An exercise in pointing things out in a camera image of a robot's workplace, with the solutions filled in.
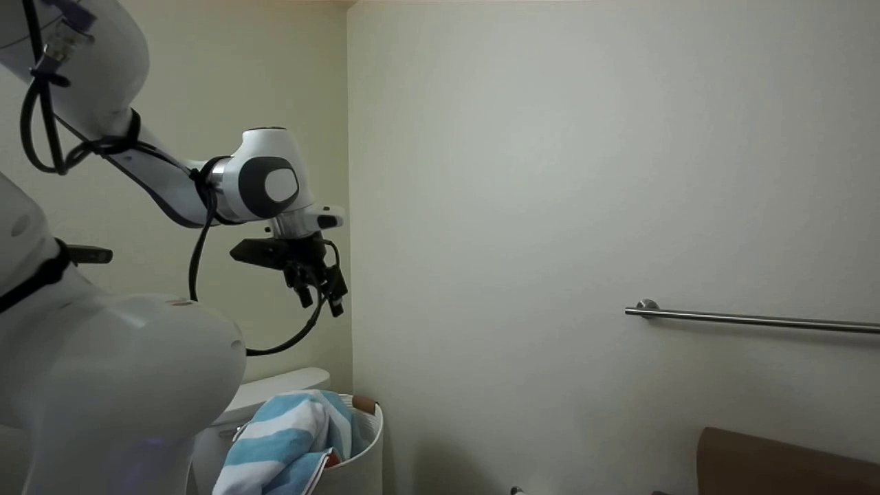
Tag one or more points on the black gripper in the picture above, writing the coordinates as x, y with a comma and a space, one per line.
308, 265

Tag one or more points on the blue white striped towel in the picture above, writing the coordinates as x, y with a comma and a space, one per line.
276, 441

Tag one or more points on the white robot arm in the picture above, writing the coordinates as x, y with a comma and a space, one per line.
90, 386

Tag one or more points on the white woven laundry bag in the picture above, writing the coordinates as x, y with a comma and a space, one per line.
360, 468

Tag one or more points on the white toilet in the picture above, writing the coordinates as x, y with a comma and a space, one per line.
283, 383

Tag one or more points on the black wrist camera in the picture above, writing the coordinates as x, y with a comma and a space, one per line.
261, 251

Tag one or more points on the metal wall towel bar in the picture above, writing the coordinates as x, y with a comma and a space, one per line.
752, 318

